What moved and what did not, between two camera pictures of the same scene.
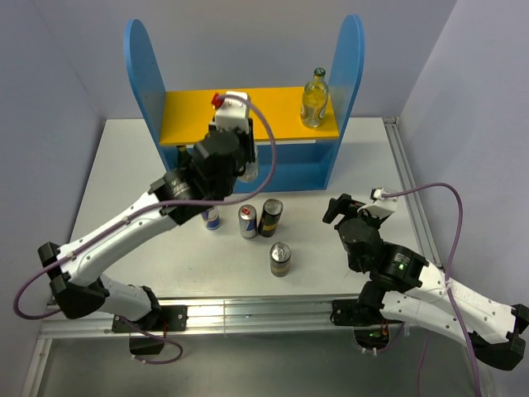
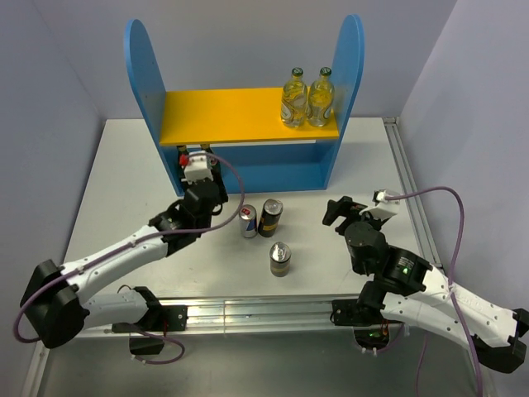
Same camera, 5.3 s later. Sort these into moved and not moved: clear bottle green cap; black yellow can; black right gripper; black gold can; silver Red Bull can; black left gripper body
Moved: clear bottle green cap; black left gripper body
Not moved: silver Red Bull can; black yellow can; black right gripper; black gold can
